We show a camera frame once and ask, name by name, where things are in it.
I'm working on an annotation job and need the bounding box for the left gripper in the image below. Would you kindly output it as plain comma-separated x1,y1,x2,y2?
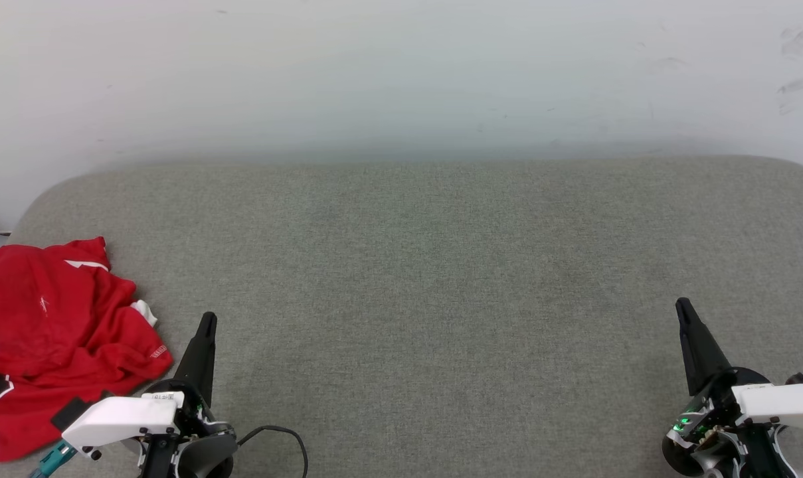
61,312,238,478

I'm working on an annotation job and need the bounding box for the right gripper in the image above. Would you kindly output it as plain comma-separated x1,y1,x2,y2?
670,297,803,478

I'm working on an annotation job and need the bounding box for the red shirt with white sleeves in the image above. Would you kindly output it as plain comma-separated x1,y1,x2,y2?
0,237,174,462

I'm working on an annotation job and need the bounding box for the grey fabric sofa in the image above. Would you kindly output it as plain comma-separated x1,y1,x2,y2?
0,156,803,478

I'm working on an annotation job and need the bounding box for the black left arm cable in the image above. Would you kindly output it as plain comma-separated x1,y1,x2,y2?
237,425,309,478

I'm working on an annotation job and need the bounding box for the teal left camera connector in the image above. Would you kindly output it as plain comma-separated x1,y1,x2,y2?
29,441,78,478

